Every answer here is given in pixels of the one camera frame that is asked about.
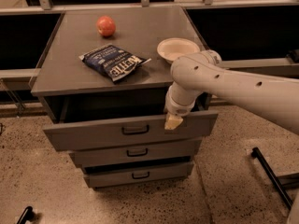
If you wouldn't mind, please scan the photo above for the red apple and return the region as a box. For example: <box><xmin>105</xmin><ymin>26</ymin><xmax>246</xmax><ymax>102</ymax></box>
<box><xmin>96</xmin><ymin>16</ymin><xmax>116</xmax><ymax>37</ymax></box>

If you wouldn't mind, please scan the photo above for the grey bottom drawer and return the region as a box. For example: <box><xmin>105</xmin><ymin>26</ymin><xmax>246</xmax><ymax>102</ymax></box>
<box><xmin>83</xmin><ymin>161</ymin><xmax>193</xmax><ymax>189</ymax></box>

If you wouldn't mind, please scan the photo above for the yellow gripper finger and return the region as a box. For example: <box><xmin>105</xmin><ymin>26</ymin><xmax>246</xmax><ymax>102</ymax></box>
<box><xmin>164</xmin><ymin>113</ymin><xmax>183</xmax><ymax>130</ymax></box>

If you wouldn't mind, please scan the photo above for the grey drawer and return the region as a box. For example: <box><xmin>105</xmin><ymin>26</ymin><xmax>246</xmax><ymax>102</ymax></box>
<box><xmin>69</xmin><ymin>137</ymin><xmax>202</xmax><ymax>168</ymax></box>
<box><xmin>43</xmin><ymin>110</ymin><xmax>218</xmax><ymax>151</ymax></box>
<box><xmin>83</xmin><ymin>161</ymin><xmax>193</xmax><ymax>189</ymax></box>

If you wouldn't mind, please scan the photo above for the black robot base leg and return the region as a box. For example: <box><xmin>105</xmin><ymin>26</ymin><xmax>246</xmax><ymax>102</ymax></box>
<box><xmin>251</xmin><ymin>147</ymin><xmax>299</xmax><ymax>210</ymax></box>

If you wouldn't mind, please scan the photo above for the black leg bottom left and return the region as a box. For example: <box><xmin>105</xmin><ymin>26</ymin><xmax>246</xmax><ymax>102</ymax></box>
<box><xmin>16</xmin><ymin>206</ymin><xmax>35</xmax><ymax>224</ymax></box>

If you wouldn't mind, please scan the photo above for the grey drawer cabinet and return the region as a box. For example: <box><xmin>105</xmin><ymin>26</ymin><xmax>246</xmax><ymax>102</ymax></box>
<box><xmin>32</xmin><ymin>7</ymin><xmax>208</xmax><ymax>175</ymax></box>

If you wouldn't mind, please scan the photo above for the white bowl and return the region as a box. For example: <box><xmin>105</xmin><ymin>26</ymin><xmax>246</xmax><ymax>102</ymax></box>
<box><xmin>157</xmin><ymin>38</ymin><xmax>200</xmax><ymax>63</ymax></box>

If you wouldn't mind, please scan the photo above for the grey middle drawer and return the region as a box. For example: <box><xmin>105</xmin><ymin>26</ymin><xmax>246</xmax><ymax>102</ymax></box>
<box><xmin>69</xmin><ymin>137</ymin><xmax>202</xmax><ymax>168</ymax></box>

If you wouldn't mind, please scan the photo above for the blue kettle chips bag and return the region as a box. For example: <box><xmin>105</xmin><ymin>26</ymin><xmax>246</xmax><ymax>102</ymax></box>
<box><xmin>79</xmin><ymin>44</ymin><xmax>150</xmax><ymax>82</ymax></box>

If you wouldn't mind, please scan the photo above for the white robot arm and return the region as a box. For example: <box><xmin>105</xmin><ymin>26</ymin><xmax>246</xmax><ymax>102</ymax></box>
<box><xmin>166</xmin><ymin>51</ymin><xmax>299</xmax><ymax>224</ymax></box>

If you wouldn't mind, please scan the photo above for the grey top drawer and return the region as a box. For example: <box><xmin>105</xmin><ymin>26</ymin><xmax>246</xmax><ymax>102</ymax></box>
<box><xmin>43</xmin><ymin>110</ymin><xmax>218</xmax><ymax>151</ymax></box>

